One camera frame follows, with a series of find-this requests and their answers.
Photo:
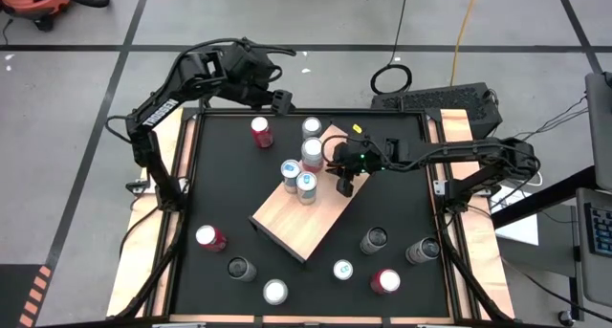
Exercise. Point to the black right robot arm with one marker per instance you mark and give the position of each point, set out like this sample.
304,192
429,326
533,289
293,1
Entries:
454,151

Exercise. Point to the black desk beam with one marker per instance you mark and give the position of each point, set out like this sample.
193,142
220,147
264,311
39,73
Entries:
540,199

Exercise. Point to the grey laptop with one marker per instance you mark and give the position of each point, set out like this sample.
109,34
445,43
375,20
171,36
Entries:
585,270

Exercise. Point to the silver can black top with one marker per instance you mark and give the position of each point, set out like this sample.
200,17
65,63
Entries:
241,269
423,250
374,240

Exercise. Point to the red soda can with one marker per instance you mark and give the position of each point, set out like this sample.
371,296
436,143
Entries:
385,281
261,132
209,237

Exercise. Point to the orange shop vacuum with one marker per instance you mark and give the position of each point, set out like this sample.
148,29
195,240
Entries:
28,0

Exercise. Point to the blue silver energy drink can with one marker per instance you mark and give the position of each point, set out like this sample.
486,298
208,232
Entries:
290,175
343,269
306,187

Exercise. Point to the black table frame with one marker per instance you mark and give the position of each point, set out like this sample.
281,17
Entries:
363,112

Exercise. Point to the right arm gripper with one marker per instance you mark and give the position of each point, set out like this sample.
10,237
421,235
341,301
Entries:
363,156

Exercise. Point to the wooden side board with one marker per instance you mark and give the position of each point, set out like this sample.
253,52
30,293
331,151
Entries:
138,261
483,261

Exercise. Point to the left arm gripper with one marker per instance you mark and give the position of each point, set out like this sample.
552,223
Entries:
253,94

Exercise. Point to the black mat orange stripes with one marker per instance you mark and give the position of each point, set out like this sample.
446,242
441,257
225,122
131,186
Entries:
14,294

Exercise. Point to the grey monitor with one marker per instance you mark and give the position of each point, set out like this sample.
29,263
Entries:
600,127

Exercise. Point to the white paper sheet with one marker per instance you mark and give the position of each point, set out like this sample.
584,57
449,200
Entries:
521,230

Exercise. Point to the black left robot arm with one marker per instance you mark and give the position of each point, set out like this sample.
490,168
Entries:
162,110

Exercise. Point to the black caster wheel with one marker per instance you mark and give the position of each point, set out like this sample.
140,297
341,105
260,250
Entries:
565,317

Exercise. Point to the silver mounting bracket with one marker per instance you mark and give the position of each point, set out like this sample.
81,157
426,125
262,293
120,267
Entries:
441,187
137,188

